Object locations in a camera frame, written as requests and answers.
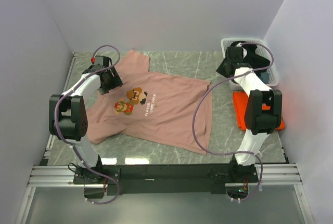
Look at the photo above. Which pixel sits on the pink printed t-shirt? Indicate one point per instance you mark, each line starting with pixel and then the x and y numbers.
pixel 165 109

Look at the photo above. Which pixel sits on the blue garment in basket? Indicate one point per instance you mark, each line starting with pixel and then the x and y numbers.
pixel 264 77

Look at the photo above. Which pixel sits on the white plastic laundry basket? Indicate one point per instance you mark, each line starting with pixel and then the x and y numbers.
pixel 274 78

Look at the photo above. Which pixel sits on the black t-shirt in basket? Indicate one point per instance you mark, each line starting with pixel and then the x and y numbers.
pixel 258 63

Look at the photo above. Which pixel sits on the black robot mounting base bar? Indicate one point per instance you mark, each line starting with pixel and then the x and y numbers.
pixel 175 178

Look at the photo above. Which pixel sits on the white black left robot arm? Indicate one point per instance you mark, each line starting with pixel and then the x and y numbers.
pixel 68 117

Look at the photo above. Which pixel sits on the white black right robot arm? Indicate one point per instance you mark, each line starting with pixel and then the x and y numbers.
pixel 263 109

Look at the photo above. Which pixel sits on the aluminium frame rail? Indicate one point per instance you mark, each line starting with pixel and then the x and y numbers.
pixel 60 176

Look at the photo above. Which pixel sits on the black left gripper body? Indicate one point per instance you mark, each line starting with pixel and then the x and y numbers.
pixel 114 81

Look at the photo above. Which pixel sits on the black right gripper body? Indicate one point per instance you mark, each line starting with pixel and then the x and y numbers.
pixel 222 67

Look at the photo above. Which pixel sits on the folded orange t-shirt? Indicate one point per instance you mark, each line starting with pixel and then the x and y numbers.
pixel 240 100

